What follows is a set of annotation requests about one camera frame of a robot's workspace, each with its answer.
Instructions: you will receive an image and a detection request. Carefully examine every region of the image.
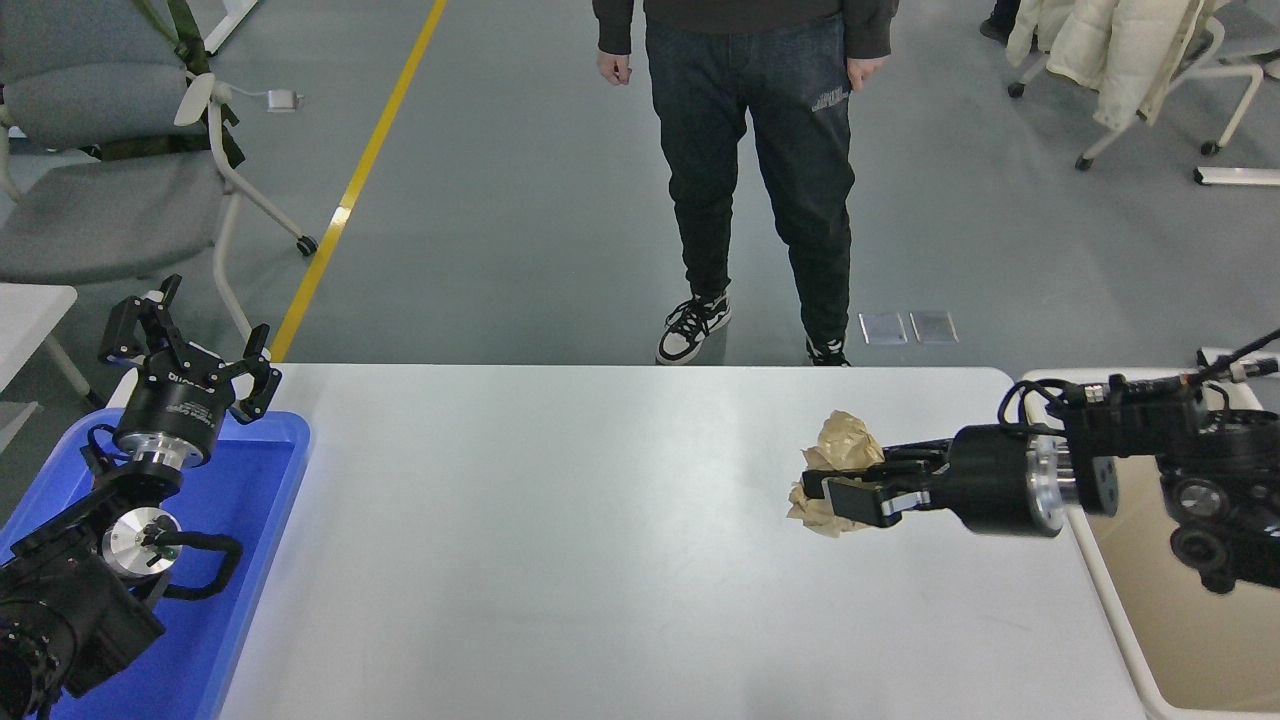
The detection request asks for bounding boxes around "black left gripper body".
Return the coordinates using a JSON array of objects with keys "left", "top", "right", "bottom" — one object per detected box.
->
[{"left": 114, "top": 360, "right": 235, "bottom": 456}]

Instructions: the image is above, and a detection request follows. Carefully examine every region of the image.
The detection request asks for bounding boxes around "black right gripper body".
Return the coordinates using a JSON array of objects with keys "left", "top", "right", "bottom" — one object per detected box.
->
[{"left": 943, "top": 423, "right": 1042, "bottom": 540}]

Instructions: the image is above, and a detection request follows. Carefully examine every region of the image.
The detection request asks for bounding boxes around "tan paper ball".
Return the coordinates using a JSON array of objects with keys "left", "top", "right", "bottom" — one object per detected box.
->
[{"left": 786, "top": 409, "right": 887, "bottom": 539}]

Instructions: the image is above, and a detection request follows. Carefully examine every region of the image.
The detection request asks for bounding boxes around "standing person's left hand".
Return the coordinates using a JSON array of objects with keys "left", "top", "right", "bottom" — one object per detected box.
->
[{"left": 844, "top": 54, "right": 892, "bottom": 97}]

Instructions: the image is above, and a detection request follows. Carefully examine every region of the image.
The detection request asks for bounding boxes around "small white side table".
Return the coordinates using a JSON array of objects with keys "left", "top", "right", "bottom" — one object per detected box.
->
[{"left": 0, "top": 283, "right": 106, "bottom": 456}]

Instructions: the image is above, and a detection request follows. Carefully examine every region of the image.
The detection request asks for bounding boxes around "blue plastic tray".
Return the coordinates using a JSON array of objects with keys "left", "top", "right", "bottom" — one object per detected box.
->
[{"left": 0, "top": 408, "right": 312, "bottom": 720}]

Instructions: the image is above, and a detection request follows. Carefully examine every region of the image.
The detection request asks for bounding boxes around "grey office chair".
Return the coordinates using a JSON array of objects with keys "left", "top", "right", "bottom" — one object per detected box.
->
[{"left": 0, "top": 0, "right": 319, "bottom": 346}]

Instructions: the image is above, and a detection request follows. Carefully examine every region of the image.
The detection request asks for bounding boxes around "large beige plastic bin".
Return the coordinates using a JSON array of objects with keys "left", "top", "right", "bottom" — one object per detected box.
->
[{"left": 1018, "top": 368, "right": 1280, "bottom": 720}]

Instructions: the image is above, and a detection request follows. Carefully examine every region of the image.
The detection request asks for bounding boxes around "white power adapter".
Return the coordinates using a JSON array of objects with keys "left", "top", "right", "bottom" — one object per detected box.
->
[{"left": 215, "top": 82, "right": 302, "bottom": 113}]

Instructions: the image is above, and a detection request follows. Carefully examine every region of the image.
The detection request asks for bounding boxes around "standing person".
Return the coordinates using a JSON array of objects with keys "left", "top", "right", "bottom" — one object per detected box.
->
[{"left": 592, "top": 0, "right": 899, "bottom": 368}]

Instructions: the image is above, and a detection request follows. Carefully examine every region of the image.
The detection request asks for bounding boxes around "person beside white chair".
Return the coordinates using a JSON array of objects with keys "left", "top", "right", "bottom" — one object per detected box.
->
[{"left": 979, "top": 0, "right": 1022, "bottom": 44}]

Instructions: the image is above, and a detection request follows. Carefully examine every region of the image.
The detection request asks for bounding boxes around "cream padded coat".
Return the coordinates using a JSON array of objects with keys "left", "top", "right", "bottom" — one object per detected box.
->
[{"left": 1006, "top": 0, "right": 1226, "bottom": 131}]

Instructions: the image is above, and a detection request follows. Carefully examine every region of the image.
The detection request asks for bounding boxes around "white-framed wheeled chair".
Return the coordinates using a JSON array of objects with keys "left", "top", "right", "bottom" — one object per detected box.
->
[{"left": 1008, "top": 0, "right": 1280, "bottom": 173}]

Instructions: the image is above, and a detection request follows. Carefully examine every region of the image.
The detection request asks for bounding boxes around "dark green strap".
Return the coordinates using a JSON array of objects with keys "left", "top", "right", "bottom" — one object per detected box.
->
[{"left": 100, "top": 0, "right": 246, "bottom": 166}]

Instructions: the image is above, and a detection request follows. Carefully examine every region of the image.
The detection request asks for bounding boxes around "white desk leg frame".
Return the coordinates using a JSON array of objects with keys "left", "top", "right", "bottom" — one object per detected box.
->
[{"left": 203, "top": 0, "right": 259, "bottom": 56}]

